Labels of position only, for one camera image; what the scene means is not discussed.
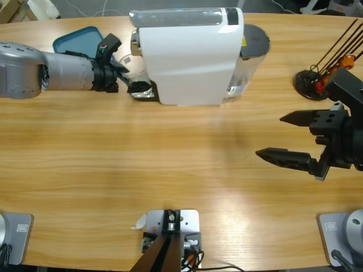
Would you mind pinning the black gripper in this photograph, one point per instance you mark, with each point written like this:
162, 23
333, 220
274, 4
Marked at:
343, 136
105, 78

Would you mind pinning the clear glass cup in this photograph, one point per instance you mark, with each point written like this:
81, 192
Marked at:
136, 71

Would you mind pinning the white capsule coffee machine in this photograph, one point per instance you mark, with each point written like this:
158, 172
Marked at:
184, 62

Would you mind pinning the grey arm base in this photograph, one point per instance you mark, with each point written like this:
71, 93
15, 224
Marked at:
17, 235
340, 232

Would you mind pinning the red coffee capsule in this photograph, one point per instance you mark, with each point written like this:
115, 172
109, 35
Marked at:
320, 86

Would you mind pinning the black capsule holder with rods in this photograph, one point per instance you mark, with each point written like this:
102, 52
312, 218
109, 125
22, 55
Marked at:
304, 80

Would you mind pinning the teal plastic tray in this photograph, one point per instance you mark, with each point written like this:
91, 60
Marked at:
76, 42

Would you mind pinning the clear water tank dark lid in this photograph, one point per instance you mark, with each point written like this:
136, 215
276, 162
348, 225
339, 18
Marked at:
249, 71

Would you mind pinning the white foam block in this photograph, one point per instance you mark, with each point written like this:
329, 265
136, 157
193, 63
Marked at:
42, 8

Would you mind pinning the white chair base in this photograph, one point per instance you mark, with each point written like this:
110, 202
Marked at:
312, 8

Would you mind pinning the brown cardboard box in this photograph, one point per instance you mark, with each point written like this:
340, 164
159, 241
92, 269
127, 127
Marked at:
10, 10

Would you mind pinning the grey orange floor device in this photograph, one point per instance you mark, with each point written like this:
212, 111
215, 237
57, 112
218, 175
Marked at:
344, 5

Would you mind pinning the white paper tag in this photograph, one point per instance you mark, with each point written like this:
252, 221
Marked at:
139, 222

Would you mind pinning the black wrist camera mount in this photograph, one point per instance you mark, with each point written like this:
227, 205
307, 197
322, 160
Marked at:
346, 88
109, 46

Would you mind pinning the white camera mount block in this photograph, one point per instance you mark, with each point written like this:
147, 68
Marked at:
188, 221

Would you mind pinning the dark camera post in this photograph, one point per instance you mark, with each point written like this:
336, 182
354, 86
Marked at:
164, 249

